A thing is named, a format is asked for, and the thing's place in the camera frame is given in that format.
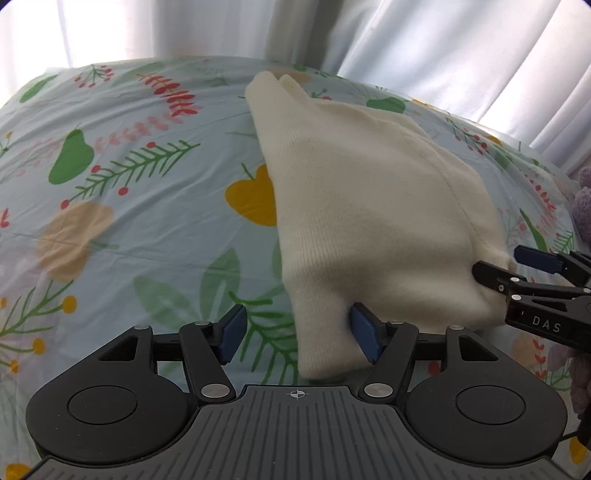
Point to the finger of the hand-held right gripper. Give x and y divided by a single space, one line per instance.
496 276
535 257

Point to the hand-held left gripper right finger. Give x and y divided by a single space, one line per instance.
367 336

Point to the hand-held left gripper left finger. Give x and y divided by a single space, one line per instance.
231 337

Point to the cream knit sweater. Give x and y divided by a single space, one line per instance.
369 207

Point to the purple plush toy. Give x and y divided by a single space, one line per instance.
582 203

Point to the floral bed sheet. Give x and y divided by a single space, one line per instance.
115 230

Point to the white curtain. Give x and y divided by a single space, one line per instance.
415 46

